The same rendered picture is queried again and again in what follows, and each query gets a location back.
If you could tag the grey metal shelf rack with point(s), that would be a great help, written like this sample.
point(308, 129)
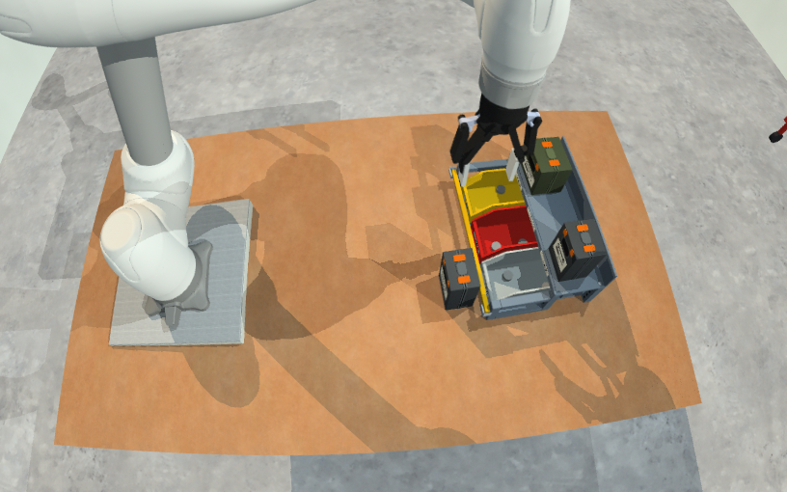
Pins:
point(549, 212)

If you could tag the yellow long thin bar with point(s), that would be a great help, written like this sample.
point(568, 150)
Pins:
point(471, 240)

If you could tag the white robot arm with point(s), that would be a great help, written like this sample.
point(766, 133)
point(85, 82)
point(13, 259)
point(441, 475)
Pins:
point(146, 245)

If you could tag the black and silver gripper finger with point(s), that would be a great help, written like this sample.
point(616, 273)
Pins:
point(463, 152)
point(533, 122)

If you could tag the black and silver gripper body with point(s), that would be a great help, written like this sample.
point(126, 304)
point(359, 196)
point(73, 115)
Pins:
point(490, 112)

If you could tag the red bin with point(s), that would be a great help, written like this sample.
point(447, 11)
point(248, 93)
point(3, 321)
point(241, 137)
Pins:
point(505, 225)

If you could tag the black tool case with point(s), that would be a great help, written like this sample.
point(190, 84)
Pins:
point(577, 249)

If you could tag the dark green tool case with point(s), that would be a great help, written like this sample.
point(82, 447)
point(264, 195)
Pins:
point(549, 168)

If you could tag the grey open bin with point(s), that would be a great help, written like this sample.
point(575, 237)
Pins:
point(528, 273)

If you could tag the yellow open bin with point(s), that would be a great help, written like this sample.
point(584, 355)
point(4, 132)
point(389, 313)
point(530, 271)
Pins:
point(483, 195)

